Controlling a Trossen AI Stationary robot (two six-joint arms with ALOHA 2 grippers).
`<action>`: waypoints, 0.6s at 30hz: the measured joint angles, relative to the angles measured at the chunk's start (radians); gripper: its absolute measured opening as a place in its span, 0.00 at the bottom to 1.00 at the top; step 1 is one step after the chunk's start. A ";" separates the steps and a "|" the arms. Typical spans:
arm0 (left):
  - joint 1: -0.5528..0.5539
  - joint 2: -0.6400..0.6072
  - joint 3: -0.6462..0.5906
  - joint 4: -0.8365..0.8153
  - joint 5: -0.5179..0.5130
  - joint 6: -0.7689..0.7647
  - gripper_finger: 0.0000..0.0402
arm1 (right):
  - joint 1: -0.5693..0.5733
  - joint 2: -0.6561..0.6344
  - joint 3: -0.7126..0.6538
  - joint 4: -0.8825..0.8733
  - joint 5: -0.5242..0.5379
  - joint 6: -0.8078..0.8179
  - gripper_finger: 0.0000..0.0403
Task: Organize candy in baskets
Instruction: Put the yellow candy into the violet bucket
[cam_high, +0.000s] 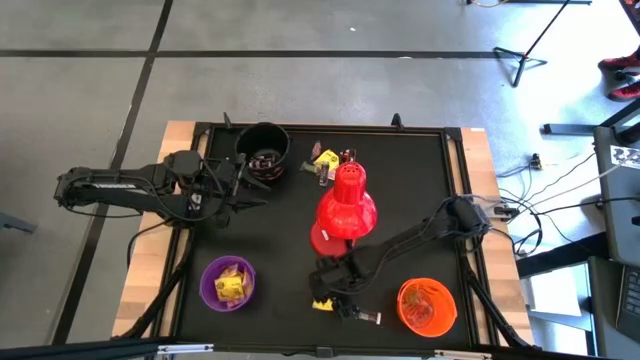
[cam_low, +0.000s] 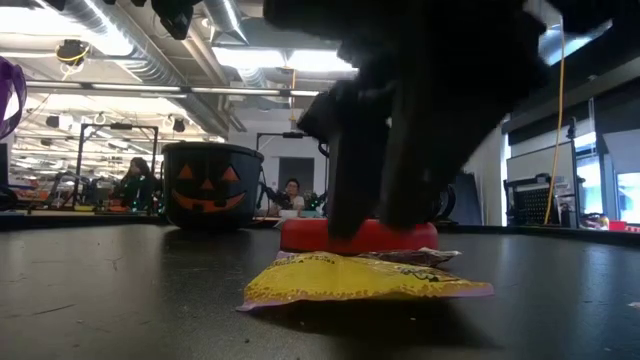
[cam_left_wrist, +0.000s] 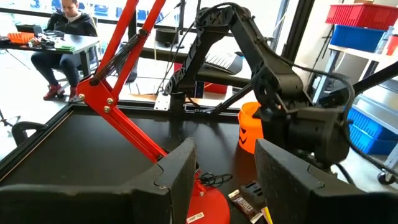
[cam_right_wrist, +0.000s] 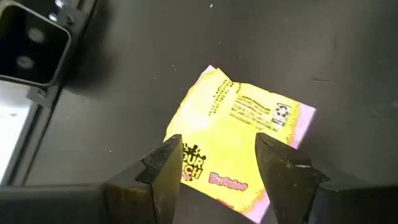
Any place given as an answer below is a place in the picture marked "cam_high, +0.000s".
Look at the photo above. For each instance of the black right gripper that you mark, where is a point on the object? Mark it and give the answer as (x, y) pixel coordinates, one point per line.
(340, 277)

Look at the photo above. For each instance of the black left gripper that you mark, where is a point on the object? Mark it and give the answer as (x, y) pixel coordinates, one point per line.
(222, 187)

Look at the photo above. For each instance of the brown chocolate bar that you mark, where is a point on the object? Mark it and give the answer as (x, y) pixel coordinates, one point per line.
(370, 316)
(272, 165)
(323, 176)
(266, 158)
(257, 164)

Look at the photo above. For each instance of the black plastic bucket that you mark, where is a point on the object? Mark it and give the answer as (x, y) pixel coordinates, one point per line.
(265, 137)

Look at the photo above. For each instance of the orange candy packet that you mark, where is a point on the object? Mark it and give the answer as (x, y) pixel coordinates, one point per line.
(415, 310)

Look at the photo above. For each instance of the orange clear-wrapped candy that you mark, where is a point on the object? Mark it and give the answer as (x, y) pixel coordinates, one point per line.
(425, 293)

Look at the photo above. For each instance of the purple plastic bucket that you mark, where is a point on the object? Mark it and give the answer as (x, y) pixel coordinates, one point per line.
(207, 290)

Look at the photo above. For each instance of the orange plastic bucket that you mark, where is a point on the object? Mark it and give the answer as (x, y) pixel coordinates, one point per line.
(445, 320)

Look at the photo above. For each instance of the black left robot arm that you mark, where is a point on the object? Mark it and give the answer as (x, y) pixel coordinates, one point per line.
(110, 187)

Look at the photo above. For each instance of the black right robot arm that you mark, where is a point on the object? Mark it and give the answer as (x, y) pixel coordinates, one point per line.
(415, 235)

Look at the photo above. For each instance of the green clear-wrapped candy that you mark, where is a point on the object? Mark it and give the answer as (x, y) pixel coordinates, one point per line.
(307, 166)

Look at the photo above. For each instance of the pink clear-wrapped candy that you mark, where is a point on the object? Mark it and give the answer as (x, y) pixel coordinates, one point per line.
(316, 149)

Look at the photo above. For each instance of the dark red candy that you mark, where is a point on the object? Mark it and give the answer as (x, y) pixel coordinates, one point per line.
(346, 154)

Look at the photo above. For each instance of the black table mat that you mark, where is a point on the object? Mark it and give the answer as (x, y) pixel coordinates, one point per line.
(280, 280)

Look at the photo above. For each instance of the red desk lamp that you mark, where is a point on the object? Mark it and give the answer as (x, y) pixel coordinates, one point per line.
(347, 210)

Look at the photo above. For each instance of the grey floor object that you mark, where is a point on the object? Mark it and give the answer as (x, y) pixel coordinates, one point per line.
(17, 223)

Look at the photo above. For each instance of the black floor beam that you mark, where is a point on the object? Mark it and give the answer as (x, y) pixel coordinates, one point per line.
(560, 255)

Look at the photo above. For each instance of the black power plug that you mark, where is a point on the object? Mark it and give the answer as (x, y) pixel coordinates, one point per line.
(536, 161)

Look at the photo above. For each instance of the grey side cabinet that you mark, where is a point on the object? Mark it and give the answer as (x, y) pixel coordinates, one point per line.
(602, 310)

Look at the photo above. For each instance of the black desk foot bar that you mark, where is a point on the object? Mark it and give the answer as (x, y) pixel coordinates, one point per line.
(570, 129)

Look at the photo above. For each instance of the black tripod stand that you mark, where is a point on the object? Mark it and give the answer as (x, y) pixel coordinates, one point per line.
(522, 57)

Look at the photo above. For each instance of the grey desk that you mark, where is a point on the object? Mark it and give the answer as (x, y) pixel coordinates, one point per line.
(617, 210)

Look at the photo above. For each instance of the black keyboard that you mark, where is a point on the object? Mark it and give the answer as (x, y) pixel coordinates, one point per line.
(631, 300)

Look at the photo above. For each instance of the white printed label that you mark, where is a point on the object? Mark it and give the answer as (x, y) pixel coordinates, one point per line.
(627, 157)

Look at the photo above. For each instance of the person's red shoe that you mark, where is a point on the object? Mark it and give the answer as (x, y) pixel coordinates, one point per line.
(625, 92)
(620, 62)

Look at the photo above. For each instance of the black aluminium table frame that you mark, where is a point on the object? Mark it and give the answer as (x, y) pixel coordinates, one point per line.
(330, 127)

